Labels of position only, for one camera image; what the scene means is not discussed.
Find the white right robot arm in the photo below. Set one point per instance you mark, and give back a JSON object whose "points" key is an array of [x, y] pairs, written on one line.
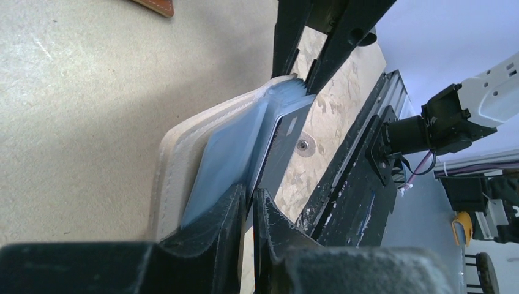
{"points": [[449, 122]]}

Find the brown open card holder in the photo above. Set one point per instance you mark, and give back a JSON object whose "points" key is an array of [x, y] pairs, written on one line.
{"points": [[162, 7]]}

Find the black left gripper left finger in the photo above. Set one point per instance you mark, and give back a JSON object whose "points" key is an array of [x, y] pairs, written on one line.
{"points": [[204, 257]]}

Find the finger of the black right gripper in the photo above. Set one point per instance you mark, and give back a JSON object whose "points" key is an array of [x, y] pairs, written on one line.
{"points": [[354, 23], [292, 16]]}

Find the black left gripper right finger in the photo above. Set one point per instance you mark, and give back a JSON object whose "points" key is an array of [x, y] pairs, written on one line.
{"points": [[289, 261]]}

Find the cream card holder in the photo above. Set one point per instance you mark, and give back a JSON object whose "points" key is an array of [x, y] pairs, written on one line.
{"points": [[203, 156]]}

